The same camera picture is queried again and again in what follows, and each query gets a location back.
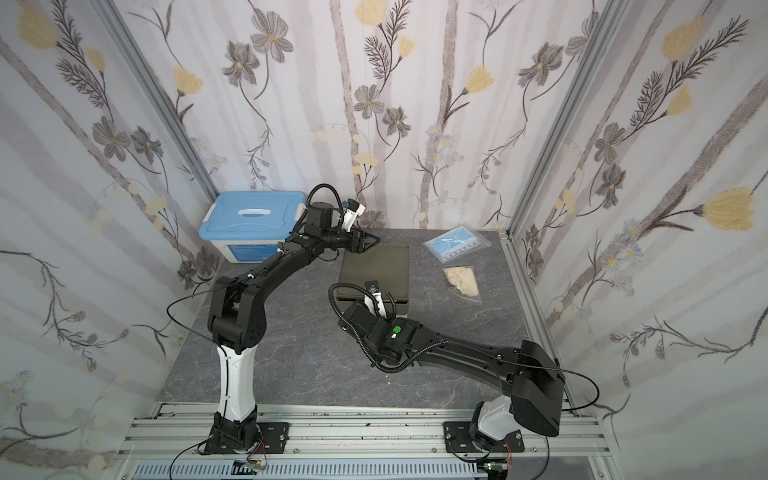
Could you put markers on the bag of cream latex gloves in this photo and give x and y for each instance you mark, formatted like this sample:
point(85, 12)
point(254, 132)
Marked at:
point(463, 283)

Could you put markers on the blue lidded storage box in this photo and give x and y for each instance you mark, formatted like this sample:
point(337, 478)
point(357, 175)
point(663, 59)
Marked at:
point(247, 226)

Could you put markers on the aluminium corner frame post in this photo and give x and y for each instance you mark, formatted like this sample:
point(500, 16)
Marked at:
point(601, 40)
point(144, 74)

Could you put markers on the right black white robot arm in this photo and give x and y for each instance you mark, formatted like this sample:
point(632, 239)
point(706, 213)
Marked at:
point(531, 385)

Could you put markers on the wrist white camera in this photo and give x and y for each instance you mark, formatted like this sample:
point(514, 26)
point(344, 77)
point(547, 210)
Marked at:
point(351, 211)
point(374, 299)

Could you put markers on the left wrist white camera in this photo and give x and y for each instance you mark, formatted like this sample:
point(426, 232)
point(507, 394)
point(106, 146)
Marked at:
point(351, 211)

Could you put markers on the bag of blue face masks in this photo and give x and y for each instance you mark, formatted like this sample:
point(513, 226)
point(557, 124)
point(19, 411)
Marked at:
point(456, 243)

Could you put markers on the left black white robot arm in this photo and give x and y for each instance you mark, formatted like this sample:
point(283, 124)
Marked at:
point(237, 317)

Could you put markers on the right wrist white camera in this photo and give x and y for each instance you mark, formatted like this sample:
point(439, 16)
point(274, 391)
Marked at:
point(374, 299)

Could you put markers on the aluminium corner frame post right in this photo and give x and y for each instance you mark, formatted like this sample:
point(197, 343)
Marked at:
point(601, 40)

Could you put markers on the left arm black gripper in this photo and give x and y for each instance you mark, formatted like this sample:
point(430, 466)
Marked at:
point(359, 240)

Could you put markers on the olive green drawer cabinet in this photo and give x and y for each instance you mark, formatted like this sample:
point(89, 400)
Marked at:
point(387, 264)

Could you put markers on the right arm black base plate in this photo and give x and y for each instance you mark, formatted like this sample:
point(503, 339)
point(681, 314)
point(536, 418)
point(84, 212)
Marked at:
point(460, 438)

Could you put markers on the white slotted cable duct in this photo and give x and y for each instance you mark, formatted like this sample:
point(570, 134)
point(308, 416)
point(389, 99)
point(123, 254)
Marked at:
point(308, 469)

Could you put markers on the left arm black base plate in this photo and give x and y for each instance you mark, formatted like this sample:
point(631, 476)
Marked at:
point(263, 437)

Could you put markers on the aluminium corner frame post left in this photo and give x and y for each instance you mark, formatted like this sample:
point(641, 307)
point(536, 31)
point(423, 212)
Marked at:
point(144, 74)

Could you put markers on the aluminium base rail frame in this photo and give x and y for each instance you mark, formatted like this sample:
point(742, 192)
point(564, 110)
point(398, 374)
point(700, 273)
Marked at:
point(176, 431)

